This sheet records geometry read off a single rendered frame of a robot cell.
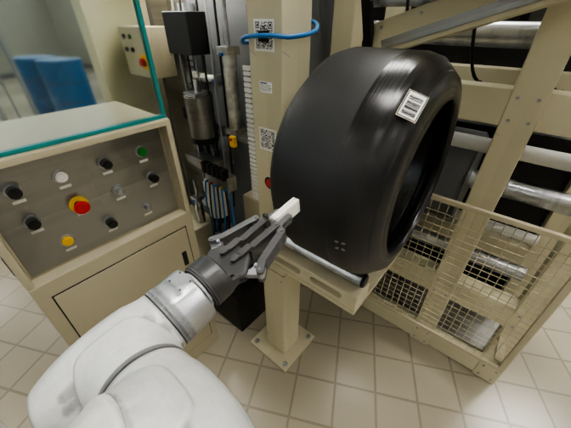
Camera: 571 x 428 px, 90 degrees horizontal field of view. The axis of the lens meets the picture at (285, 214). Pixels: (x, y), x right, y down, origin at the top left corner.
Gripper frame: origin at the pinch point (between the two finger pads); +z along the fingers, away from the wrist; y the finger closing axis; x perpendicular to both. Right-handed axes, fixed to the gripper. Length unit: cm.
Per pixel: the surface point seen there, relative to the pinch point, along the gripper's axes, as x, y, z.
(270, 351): 126, 35, 9
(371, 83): -15.5, -2.1, 27.0
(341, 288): 41.4, -3.1, 16.6
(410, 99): -13.7, -10.3, 26.5
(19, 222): 11, 69, -34
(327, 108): -11.7, 4.3, 20.8
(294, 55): -16, 28, 40
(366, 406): 129, -19, 19
